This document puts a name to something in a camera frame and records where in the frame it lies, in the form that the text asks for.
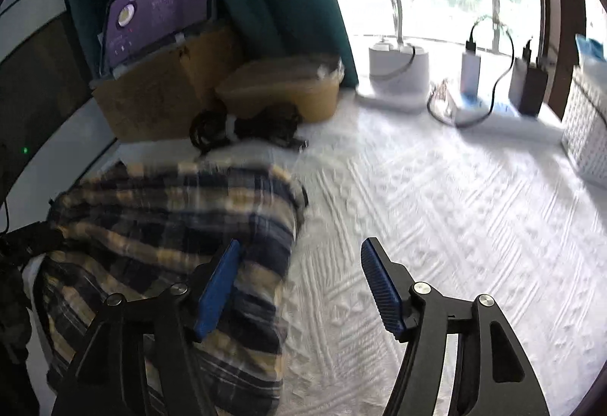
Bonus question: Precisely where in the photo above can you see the white gooseneck desk lamp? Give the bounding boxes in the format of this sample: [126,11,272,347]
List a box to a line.
[351,0,431,114]

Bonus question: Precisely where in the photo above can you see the white perforated plastic basket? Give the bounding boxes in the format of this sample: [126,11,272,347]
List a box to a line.
[560,64,607,190]

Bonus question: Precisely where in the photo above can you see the white power strip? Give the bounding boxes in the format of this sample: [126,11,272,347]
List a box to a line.
[442,90,566,145]

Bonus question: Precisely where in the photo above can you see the navy yellow plaid pants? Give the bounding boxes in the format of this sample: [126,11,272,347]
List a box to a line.
[33,160,310,416]

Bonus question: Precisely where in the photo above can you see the blue packet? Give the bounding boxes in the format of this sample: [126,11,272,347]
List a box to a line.
[574,33,607,71]

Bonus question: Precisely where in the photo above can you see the short black charger cable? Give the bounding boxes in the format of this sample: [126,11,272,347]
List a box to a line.
[426,14,516,129]

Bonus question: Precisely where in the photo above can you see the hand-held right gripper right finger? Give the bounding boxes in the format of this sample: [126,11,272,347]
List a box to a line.
[360,237,551,416]

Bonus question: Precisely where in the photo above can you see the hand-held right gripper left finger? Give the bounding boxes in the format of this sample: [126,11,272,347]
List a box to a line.
[51,240,244,416]

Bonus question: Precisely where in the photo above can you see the white charger plug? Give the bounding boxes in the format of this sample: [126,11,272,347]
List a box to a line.
[459,50,483,100]

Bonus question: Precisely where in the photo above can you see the black charger plug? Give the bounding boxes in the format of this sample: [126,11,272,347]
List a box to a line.
[510,59,549,116]

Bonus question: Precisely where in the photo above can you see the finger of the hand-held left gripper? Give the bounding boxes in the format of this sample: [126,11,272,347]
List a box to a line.
[0,221,66,266]

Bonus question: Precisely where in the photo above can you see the purple box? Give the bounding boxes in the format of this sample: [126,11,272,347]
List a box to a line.
[99,0,220,81]

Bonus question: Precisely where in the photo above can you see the brown cardboard box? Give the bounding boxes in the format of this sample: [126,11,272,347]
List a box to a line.
[91,24,248,142]

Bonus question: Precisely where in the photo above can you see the black cable bundle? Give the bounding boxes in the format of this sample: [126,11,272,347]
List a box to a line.
[189,105,310,154]

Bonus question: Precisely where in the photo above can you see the brown oval container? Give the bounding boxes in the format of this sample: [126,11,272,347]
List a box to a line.
[215,57,345,123]

